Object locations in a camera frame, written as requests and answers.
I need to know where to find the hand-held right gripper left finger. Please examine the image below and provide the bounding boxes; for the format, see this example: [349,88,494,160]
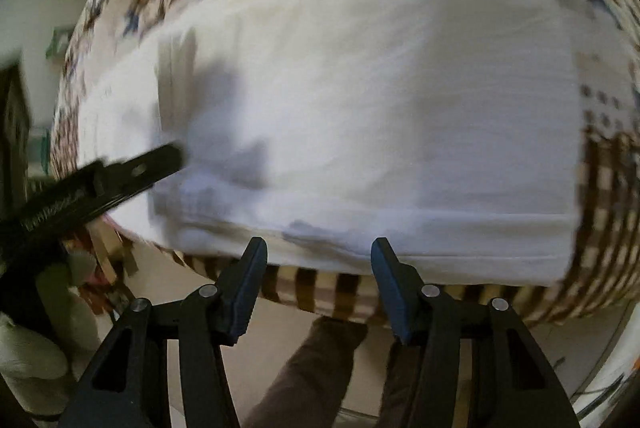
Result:
[57,237,269,428]

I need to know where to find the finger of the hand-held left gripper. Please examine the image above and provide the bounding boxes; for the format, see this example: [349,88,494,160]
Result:
[91,142,185,210]

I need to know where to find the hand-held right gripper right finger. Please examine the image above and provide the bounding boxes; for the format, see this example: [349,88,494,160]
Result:
[370,237,582,428]

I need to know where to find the white pants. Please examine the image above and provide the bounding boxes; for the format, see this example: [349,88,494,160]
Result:
[79,0,585,290]

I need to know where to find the person's left hand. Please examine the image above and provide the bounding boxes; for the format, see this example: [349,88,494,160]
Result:
[0,251,103,391]

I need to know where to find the dark cabinet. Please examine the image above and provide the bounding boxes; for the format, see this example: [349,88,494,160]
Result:
[0,52,32,211]

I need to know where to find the person's brown trouser leg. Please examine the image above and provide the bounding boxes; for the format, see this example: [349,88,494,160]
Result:
[244,315,369,428]

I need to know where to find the printed patchwork blanket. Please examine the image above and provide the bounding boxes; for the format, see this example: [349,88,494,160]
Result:
[47,0,640,330]

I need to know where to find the white printed cloth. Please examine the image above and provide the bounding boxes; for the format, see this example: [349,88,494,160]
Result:
[574,345,640,415]

